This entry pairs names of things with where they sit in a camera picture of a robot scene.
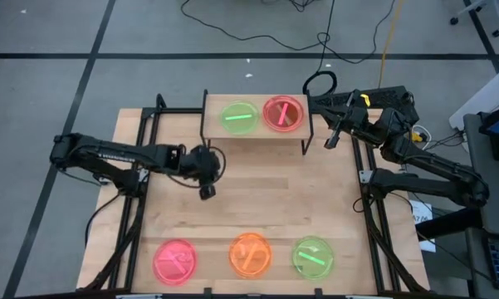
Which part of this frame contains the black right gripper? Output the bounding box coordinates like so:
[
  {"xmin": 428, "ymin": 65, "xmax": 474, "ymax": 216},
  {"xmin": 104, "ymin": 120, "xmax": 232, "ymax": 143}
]
[{"xmin": 324, "ymin": 99, "xmax": 374, "ymax": 150}]

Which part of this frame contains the yellow cable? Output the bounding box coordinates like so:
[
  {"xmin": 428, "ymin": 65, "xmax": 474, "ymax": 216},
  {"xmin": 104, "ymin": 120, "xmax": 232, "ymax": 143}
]
[{"xmin": 376, "ymin": 0, "xmax": 401, "ymax": 89}]

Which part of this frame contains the pink transparent plastic plate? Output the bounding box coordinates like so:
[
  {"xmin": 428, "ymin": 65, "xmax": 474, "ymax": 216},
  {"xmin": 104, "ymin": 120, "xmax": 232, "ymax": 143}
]
[{"xmin": 152, "ymin": 238, "xmax": 198, "ymax": 287}]

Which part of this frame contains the tangle of black cables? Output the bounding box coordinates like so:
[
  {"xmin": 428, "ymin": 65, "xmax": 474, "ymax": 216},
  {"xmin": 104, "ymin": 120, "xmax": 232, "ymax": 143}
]
[{"xmin": 260, "ymin": 0, "xmax": 316, "ymax": 12}]

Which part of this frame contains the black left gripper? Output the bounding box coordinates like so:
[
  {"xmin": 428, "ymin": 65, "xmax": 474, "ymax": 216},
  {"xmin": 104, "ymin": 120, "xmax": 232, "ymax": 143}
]
[{"xmin": 181, "ymin": 145, "xmax": 222, "ymax": 201}]

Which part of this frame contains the white plastic bin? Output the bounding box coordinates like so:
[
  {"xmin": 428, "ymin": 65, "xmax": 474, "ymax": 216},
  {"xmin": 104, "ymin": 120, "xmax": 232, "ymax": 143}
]
[{"xmin": 448, "ymin": 56, "xmax": 499, "ymax": 132}]

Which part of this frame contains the red translucent plastic bowl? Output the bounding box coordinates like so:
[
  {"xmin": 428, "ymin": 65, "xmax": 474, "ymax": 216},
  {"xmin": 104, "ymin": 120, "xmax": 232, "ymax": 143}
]
[{"xmin": 262, "ymin": 95, "xmax": 306, "ymax": 133}]

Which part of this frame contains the black cable with coil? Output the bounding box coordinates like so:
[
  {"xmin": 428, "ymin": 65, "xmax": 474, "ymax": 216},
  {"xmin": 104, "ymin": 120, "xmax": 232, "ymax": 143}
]
[{"xmin": 301, "ymin": 0, "xmax": 339, "ymax": 97}]

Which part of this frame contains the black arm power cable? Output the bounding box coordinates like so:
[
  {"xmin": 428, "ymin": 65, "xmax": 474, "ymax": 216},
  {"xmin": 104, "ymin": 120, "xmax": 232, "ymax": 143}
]
[{"xmin": 84, "ymin": 191, "xmax": 124, "ymax": 249}]

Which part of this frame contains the green transparent plastic plate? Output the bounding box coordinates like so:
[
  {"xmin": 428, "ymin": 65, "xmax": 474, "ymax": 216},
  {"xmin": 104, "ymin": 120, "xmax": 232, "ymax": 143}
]
[
  {"xmin": 220, "ymin": 100, "xmax": 261, "ymax": 136},
  {"xmin": 291, "ymin": 235, "xmax": 335, "ymax": 280}
]

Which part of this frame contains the grey desk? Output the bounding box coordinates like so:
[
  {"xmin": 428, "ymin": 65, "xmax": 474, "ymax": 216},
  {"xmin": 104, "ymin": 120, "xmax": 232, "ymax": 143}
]
[{"xmin": 463, "ymin": 111, "xmax": 499, "ymax": 299}]

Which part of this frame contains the wavy black floor cable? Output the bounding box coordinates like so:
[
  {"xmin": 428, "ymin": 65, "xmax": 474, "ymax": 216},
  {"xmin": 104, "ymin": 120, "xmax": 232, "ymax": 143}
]
[{"xmin": 179, "ymin": 0, "xmax": 398, "ymax": 66}]

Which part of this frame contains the black aluminium table frame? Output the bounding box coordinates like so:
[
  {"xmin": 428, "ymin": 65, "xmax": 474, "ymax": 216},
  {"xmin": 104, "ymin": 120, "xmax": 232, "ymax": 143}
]
[{"xmin": 76, "ymin": 93, "xmax": 431, "ymax": 299}]

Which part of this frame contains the orange transparent plastic plate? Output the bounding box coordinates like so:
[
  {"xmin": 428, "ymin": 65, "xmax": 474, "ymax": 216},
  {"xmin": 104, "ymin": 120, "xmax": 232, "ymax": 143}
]
[{"xmin": 227, "ymin": 232, "xmax": 273, "ymax": 279}]

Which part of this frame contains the wooden shelf with black frame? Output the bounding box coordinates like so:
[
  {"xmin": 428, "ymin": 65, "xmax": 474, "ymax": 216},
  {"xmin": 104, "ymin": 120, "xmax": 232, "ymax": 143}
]
[{"xmin": 198, "ymin": 88, "xmax": 316, "ymax": 156}]

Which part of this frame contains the white paper sheet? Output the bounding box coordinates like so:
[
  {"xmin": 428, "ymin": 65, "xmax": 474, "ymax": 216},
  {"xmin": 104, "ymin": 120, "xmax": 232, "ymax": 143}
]
[{"xmin": 408, "ymin": 199, "xmax": 438, "ymax": 254}]

